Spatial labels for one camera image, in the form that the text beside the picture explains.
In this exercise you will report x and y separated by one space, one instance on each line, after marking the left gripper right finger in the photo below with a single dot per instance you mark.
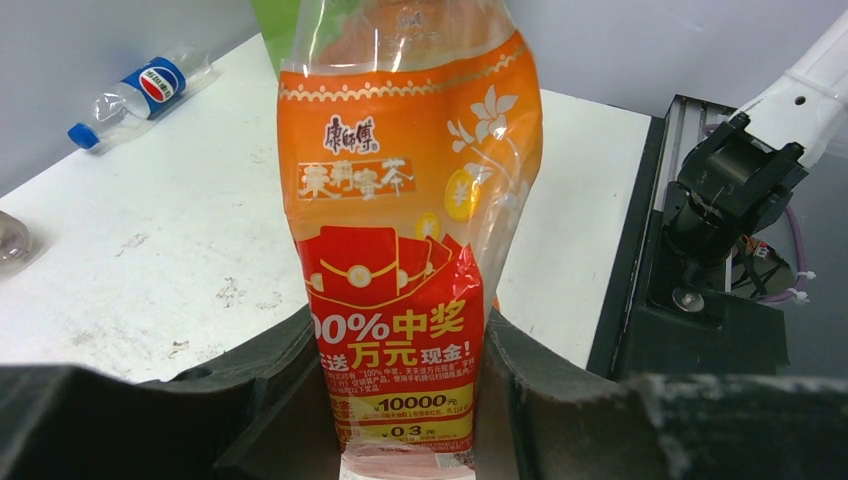
539 416

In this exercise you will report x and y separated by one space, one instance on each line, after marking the far pepsi bottle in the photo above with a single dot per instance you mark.
130 107

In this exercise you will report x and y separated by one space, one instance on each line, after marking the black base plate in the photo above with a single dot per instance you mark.
666 314

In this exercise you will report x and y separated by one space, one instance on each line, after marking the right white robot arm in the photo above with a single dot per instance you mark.
740 178

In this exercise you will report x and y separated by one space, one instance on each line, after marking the green plastic bin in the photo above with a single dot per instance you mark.
278 26

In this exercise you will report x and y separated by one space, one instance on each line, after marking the orange bottle white cap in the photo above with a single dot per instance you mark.
409 137

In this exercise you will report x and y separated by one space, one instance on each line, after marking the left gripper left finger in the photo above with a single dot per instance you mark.
258 411

